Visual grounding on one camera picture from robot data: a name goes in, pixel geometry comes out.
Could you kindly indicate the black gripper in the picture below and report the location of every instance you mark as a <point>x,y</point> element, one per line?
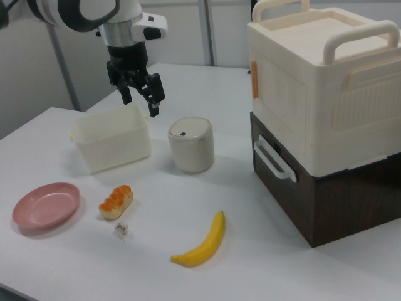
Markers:
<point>127,61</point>

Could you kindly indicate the orange glazed bread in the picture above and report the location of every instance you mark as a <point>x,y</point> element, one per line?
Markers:
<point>116,202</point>

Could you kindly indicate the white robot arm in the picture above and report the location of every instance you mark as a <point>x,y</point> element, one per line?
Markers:
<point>62,12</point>

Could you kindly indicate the pink plate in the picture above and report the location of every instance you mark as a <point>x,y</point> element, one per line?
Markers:
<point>45,207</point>

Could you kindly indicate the white plastic tub container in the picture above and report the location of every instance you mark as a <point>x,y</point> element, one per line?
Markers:
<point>109,141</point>

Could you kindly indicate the small cream trash can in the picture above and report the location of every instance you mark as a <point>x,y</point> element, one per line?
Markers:
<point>191,147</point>

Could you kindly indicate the orange tape strip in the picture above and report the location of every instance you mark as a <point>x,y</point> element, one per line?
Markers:
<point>255,80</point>

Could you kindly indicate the small crumpled paper scrap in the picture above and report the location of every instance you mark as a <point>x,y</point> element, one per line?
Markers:
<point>121,230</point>

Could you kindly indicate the cream plastic storage box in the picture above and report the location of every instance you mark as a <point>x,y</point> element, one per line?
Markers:
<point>297,78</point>

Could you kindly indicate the yellow banana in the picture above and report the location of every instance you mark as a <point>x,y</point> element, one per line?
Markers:
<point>205,244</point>

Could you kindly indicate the dark brown drawer cabinet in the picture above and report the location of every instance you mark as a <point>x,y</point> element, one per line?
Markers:
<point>338,207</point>

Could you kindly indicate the grey partition post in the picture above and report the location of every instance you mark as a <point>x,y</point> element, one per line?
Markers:
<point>210,31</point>
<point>65,72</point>

